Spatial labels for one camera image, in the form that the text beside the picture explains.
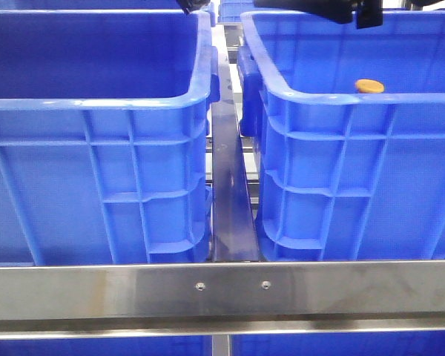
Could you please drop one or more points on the blue target bin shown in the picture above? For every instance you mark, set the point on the blue target bin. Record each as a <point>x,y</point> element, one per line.
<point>347,175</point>

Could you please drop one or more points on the steel shelf divider bar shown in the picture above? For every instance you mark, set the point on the steel shelf divider bar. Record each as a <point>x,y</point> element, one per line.
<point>234,233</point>

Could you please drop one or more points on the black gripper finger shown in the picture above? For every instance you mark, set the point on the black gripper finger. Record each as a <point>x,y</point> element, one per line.
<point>338,11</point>
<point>189,6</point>

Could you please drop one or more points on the blue bin with buttons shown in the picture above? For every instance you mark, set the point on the blue bin with buttons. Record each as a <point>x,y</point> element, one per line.
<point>103,125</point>

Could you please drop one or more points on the far back blue bin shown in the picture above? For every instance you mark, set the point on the far back blue bin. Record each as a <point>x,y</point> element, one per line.
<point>230,10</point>

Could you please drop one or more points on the yellow mushroom push button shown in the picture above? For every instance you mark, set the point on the yellow mushroom push button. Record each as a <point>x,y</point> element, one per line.
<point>369,86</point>

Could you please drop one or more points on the lower left blue bin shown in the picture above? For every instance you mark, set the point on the lower left blue bin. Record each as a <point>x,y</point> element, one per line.
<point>179,345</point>

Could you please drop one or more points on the steel shelf front rail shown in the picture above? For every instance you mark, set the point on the steel shelf front rail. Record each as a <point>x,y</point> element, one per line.
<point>221,298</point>

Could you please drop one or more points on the lower right blue bin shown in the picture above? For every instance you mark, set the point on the lower right blue bin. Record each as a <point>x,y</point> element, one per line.
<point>363,343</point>

